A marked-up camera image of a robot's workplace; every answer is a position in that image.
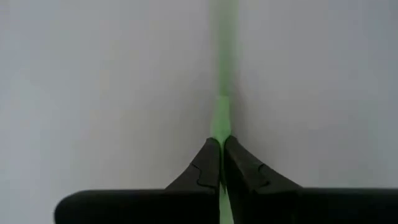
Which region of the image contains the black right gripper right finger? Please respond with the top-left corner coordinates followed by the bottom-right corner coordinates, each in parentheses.
top-left (223, 136), bottom-right (398, 224)

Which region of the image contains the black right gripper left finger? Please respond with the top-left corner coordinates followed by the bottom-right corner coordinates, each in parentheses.
top-left (54, 137), bottom-right (221, 224)

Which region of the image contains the orange artificial tulip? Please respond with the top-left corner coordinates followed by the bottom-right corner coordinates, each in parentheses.
top-left (210, 0), bottom-right (240, 224)

